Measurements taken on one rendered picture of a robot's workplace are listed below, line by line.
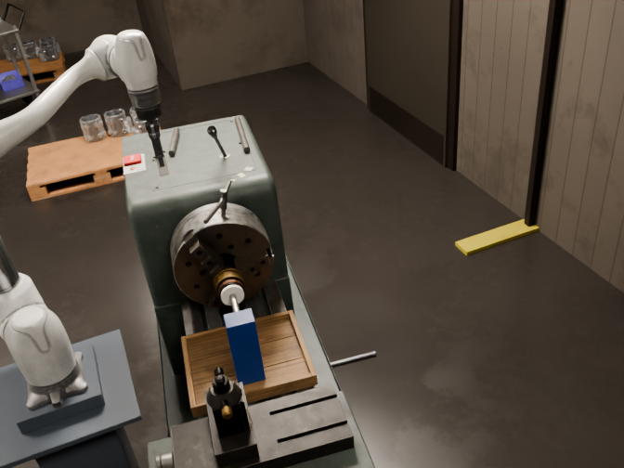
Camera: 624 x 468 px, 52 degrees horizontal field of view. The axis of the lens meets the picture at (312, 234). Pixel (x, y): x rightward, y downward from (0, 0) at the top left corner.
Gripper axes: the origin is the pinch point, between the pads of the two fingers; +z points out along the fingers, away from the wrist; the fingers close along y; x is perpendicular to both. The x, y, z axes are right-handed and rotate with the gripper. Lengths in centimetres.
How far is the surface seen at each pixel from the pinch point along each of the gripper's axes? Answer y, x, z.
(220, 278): 33.8, 9.7, 23.2
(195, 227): 20.8, 5.9, 12.3
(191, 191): 3.7, 7.1, 9.5
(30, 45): -586, -131, 107
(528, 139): -108, 200, 82
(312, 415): 80, 24, 38
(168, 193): 2.2, -0.2, 9.3
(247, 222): 21.4, 21.4, 14.2
